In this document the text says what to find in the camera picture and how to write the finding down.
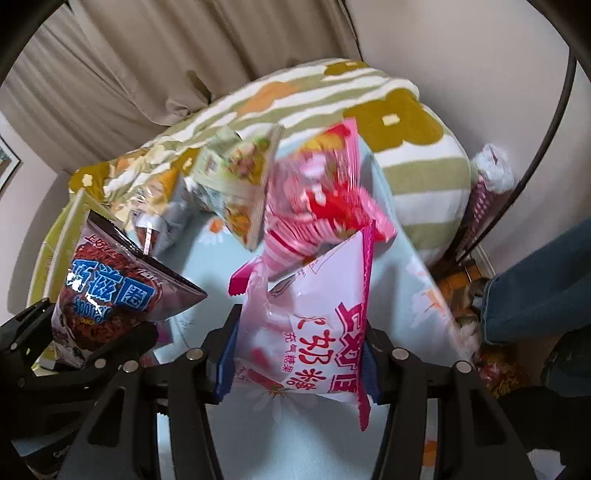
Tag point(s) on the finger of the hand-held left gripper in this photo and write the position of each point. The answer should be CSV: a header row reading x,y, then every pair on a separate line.
x,y
25,321
120,350

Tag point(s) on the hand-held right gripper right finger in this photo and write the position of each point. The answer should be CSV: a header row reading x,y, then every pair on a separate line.
x,y
371,376

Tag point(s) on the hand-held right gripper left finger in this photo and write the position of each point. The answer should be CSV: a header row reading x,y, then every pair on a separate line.
x,y
226,369

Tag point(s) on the dark purple snack bag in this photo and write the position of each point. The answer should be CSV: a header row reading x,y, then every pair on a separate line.
x,y
111,295

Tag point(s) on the pink white candy bag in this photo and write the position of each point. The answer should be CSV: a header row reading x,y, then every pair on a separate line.
x,y
314,332

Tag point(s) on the yellow cardboard box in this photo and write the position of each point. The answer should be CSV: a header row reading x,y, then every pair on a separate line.
x,y
46,249

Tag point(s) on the pile of snack packets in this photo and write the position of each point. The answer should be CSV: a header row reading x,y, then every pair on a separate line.
x,y
318,203

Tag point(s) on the light blue floral tablecloth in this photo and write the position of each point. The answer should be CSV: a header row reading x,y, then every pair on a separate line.
x,y
295,452

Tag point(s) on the colourful patterned cloth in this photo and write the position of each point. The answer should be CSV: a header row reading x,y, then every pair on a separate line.
x,y
503,374

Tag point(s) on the person's leg in jeans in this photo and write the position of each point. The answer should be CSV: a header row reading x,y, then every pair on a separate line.
x,y
540,286

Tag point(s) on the striped floral blanket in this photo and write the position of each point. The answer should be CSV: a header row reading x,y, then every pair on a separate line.
x,y
415,152

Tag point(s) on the white plastic bag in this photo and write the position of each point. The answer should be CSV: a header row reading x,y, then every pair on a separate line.
x,y
491,168

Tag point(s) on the beige curtain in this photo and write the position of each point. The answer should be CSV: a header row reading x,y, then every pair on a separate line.
x,y
138,60

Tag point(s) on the wall poster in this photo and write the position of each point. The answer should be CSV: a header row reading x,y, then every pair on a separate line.
x,y
5,166

